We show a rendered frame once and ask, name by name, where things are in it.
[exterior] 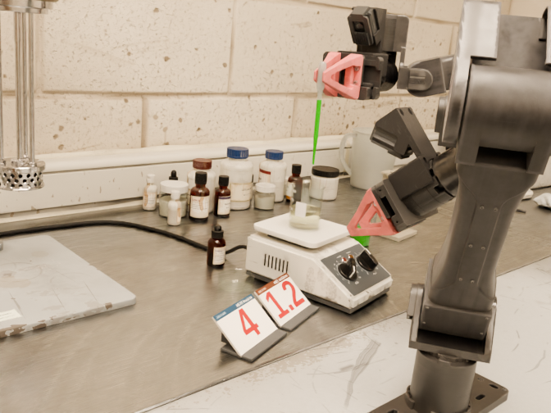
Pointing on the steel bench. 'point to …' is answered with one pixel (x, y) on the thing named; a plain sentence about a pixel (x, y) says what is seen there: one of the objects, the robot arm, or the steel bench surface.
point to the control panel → (367, 279)
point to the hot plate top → (325, 233)
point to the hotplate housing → (307, 270)
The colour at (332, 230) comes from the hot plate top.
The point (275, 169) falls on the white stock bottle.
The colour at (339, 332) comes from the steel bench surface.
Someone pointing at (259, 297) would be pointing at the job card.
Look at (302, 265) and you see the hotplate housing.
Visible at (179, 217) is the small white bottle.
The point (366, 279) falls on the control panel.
